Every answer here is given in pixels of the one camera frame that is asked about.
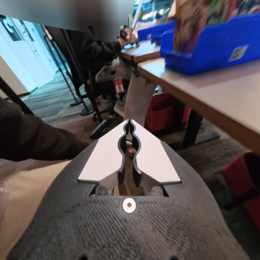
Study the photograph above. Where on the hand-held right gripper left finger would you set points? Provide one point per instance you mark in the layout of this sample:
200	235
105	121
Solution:
101	160

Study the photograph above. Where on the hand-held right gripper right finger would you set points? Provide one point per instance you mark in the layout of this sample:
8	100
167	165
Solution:
156	160

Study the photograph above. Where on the person's left forearm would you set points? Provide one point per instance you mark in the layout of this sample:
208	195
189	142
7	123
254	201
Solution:
30	138

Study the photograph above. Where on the black power strip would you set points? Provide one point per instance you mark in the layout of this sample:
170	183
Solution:
101	128

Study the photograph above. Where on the red plastic bin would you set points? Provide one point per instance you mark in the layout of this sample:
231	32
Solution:
160	115
243	178

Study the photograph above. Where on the black table leg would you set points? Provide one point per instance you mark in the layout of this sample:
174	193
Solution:
192	126

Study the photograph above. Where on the black office chair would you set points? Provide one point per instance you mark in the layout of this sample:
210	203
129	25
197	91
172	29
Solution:
101	89

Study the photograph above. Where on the person's beige trouser leg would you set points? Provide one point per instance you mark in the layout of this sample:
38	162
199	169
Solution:
30	182

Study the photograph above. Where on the light grey bag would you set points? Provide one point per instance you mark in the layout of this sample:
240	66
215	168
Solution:
113	69

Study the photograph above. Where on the wood-edged table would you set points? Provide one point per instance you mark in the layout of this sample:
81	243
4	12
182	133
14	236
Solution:
146	55

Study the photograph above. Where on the black tripod leg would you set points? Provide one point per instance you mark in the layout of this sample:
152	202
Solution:
15	94

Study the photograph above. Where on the blue bin with label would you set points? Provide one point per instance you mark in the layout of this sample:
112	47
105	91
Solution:
213	50

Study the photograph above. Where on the blue plastic bin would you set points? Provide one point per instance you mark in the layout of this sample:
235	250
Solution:
156	32

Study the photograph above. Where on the colourful packets in bin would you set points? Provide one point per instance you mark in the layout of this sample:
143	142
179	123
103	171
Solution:
191	24

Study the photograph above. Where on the silver metal rod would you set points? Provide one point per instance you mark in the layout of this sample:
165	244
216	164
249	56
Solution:
137	16

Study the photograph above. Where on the colourful box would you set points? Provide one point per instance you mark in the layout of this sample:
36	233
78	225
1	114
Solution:
219	10

